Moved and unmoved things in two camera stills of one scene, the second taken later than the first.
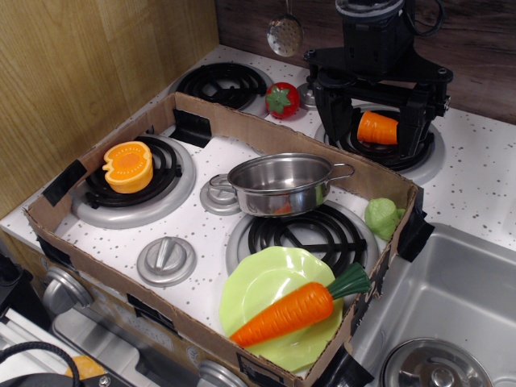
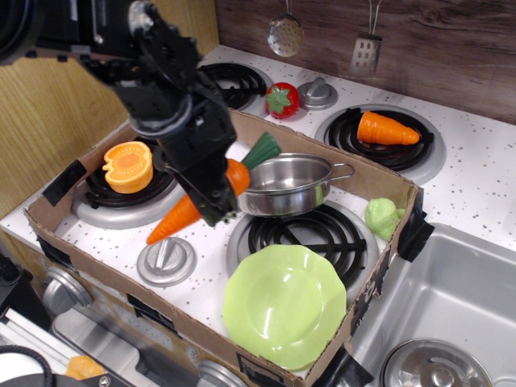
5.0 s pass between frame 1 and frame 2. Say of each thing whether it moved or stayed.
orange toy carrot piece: stayed
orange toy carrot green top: moved
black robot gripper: moved
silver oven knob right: stayed
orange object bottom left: stayed
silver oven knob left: stayed
